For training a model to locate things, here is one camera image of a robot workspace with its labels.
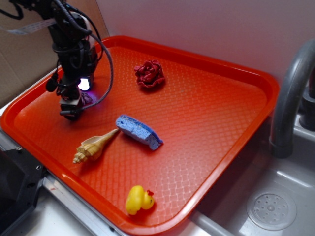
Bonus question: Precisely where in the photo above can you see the grey sink drain strainer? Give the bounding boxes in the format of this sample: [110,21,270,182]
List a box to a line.
[246,188,297,231]

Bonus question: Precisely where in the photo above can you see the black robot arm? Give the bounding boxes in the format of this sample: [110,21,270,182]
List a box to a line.
[1,0,101,120]

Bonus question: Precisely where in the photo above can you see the white flat ribbon cable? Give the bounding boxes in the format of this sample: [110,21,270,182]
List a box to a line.
[0,19,57,35]

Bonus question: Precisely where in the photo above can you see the blue sponge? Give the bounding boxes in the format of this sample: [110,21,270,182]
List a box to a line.
[115,115,163,150]

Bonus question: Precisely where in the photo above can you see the red fabric flower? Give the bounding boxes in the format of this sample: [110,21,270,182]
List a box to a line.
[134,59,165,89]

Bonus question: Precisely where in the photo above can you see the brown wood chip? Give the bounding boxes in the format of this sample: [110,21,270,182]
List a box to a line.
[81,92,93,106]

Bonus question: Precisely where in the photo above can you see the brown cardboard panel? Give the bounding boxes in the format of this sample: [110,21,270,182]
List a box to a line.
[0,9,58,107]

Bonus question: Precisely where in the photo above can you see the yellow rubber duck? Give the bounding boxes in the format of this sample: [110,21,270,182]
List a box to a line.
[125,185,155,215]

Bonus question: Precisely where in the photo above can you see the black metal bracket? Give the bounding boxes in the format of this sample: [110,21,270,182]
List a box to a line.
[0,149,45,236]

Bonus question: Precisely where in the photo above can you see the grey braided cable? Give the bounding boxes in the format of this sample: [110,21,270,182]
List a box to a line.
[55,0,114,116]

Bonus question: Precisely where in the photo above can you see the grey sink faucet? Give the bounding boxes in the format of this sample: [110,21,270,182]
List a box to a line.
[269,39,315,158]

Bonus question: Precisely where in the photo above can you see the tan conch seashell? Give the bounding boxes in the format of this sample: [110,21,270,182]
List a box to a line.
[72,129,119,164]

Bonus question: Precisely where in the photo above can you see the red plastic tray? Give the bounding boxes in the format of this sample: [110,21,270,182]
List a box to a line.
[0,36,279,236]

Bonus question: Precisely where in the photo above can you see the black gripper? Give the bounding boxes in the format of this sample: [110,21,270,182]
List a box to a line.
[52,40,98,120]

